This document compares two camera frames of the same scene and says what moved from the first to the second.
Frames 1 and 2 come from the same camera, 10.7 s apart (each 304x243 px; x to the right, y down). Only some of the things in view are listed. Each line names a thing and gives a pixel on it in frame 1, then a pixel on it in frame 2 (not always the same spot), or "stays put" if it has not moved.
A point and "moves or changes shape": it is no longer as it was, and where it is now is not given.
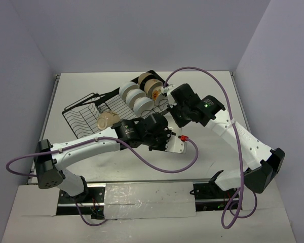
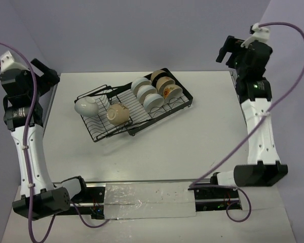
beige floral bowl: [153, 87] moves or changes shape
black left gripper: [161, 141] -> [44, 73]
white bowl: [173, 125] -> [87, 107]
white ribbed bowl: [133, 94] -> [144, 90]
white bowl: [141, 104] -> [152, 100]
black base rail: [93, 203] stays put
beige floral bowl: [155, 93] moves or changes shape
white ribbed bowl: [127, 87] -> [139, 82]
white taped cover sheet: [139, 200] stays put
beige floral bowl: [143, 78] -> [155, 73]
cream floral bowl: [107, 119] -> [117, 114]
